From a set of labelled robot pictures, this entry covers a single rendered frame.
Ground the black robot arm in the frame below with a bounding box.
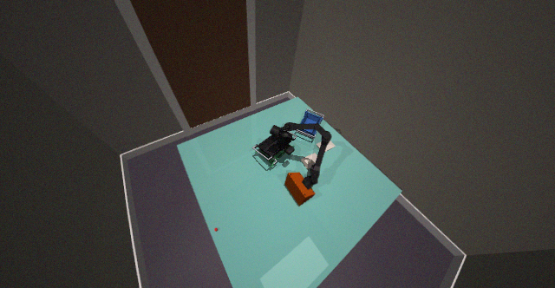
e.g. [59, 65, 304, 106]
[270, 122, 332, 190]

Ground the green plastic tray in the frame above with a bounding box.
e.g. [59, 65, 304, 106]
[258, 149, 286, 167]

